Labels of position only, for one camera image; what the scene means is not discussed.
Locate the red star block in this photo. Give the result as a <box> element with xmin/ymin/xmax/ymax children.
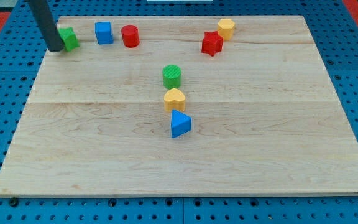
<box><xmin>201</xmin><ymin>31</ymin><xmax>224</xmax><ymax>57</ymax></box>

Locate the light wooden board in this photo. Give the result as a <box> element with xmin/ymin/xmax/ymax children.
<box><xmin>0</xmin><ymin>16</ymin><xmax>358</xmax><ymax>198</ymax></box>

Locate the blue triangle block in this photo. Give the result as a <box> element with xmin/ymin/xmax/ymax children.
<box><xmin>170</xmin><ymin>110</ymin><xmax>192</xmax><ymax>138</ymax></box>

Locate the yellow hexagon block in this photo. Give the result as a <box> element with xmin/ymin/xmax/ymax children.
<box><xmin>217</xmin><ymin>18</ymin><xmax>236</xmax><ymax>41</ymax></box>

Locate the blue cube block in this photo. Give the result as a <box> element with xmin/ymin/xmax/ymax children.
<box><xmin>94</xmin><ymin>21</ymin><xmax>114</xmax><ymax>45</ymax></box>

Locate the green star block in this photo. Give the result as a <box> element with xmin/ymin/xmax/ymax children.
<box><xmin>58</xmin><ymin>27</ymin><xmax>80</xmax><ymax>52</ymax></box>

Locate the yellow heart block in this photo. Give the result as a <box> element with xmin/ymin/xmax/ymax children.
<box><xmin>163</xmin><ymin>88</ymin><xmax>186</xmax><ymax>113</ymax></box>

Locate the red cylinder block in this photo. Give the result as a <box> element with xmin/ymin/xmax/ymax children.
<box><xmin>121</xmin><ymin>24</ymin><xmax>140</xmax><ymax>48</ymax></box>

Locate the green cylinder block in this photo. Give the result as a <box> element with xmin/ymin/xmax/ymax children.
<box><xmin>162</xmin><ymin>65</ymin><xmax>181</xmax><ymax>89</ymax></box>

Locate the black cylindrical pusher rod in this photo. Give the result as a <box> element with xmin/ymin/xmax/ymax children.
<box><xmin>27</xmin><ymin>0</ymin><xmax>64</xmax><ymax>52</ymax></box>

